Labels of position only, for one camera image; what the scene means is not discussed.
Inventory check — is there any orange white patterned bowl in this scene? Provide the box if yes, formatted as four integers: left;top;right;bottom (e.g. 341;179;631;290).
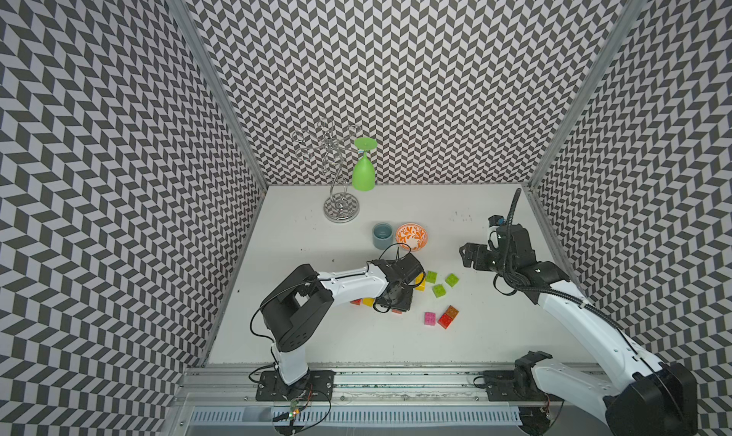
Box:
394;222;429;252

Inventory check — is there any small red lego brick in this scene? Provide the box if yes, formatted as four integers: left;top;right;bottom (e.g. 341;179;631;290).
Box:
438;313;454;329

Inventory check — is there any aluminium front rail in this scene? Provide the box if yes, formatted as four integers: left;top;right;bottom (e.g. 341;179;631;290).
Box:
173;362;653;409

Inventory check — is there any green lego brick right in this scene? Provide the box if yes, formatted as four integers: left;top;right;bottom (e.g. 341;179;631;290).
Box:
445;274;461;287

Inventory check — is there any green lego brick front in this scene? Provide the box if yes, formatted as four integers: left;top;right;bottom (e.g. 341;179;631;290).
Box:
432;285;447;299

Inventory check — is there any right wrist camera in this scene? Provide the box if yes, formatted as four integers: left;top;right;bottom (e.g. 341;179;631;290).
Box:
488;215;509;231

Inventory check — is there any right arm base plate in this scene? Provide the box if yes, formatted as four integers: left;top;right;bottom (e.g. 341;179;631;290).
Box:
480;370;562;404

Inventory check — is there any pink lego brick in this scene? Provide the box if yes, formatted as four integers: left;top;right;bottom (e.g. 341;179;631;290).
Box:
423;312;437;327

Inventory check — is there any yellow curved lego brick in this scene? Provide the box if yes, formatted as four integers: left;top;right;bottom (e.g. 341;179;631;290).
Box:
415;273;425;291

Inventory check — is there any grey blue ceramic cup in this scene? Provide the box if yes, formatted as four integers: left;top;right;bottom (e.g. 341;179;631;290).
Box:
372;222;394;250

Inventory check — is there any orange brown lego brick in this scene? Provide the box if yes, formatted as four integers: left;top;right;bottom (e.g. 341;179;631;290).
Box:
445;306;459;319

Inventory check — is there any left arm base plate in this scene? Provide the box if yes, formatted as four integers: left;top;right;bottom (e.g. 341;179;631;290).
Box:
255;370;336;403

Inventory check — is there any white slotted cable duct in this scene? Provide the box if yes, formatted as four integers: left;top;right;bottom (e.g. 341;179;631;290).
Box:
190;405;522;428

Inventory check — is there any green plastic wine glass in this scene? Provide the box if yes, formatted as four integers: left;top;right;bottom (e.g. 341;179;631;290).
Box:
352;137;377;192

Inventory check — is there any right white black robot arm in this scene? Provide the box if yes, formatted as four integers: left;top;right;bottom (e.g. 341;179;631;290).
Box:
459;216;698;435

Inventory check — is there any chrome wire glass rack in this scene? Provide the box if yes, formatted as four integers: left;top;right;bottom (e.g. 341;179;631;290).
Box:
290;119;360;224

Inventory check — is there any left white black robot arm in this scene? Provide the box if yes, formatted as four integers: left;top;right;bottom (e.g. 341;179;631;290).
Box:
257;253;426;386

